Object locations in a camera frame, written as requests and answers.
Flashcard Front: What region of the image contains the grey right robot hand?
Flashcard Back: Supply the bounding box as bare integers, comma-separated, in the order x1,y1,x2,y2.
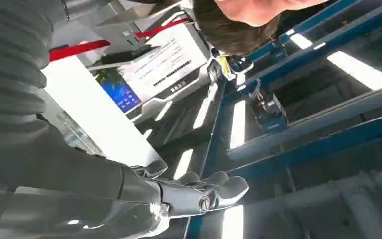
0,121,250,239

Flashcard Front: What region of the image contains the red barrier belt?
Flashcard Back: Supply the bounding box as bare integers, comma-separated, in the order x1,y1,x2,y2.
48,18,192,63

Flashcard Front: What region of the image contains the grey kiosk stand with screen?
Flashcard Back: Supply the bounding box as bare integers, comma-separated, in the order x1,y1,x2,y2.
87,19,220,124

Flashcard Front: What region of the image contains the person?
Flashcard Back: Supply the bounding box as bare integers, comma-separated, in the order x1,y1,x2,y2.
192,0,330,57

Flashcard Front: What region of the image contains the blue gantry frame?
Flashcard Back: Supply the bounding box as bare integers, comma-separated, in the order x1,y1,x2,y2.
184,0,382,239

